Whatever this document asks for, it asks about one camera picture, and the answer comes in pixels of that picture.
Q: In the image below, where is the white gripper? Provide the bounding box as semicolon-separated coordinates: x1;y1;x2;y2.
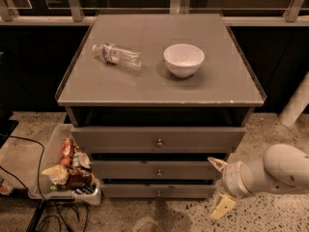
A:
208;157;253;220

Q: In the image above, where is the grey drawer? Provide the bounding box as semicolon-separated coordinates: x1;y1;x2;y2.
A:
101;184;216;199
71;127;245;154
92;160;221;180

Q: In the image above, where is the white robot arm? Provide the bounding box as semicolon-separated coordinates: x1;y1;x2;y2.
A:
208;144;309;219

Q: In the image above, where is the grey bottom drawer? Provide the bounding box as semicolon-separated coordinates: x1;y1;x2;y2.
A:
101;184;216;199

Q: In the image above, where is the grey drawer cabinet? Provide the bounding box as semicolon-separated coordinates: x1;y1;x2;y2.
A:
56;14;266;185

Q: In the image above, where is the grey top drawer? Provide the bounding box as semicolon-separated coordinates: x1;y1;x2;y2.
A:
71;127;245;154

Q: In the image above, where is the white bowl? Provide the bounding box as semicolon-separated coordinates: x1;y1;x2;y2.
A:
163;43;205;78

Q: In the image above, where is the brown snack bag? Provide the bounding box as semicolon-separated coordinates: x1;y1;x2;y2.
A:
66;169;93;189

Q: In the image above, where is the clear plastic storage bin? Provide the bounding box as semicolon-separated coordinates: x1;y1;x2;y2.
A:
28;124;101;206

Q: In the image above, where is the red snack bag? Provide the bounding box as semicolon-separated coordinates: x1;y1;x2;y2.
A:
62;138;74;158

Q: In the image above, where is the yellow snack bag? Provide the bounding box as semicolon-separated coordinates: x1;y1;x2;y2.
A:
42;164;69;186

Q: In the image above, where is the clear plastic water bottle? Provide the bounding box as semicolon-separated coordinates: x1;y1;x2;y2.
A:
92;43;142;70

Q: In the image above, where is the red white object on floor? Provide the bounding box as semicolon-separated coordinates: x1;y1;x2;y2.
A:
0;178;14;195

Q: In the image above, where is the metal railing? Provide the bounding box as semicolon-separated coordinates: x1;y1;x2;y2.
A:
0;0;309;27

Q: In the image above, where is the white cylindrical post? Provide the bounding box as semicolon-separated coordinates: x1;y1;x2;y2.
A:
278;72;309;127

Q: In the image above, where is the black floor cable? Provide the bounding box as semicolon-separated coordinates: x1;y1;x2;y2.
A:
0;133;90;232

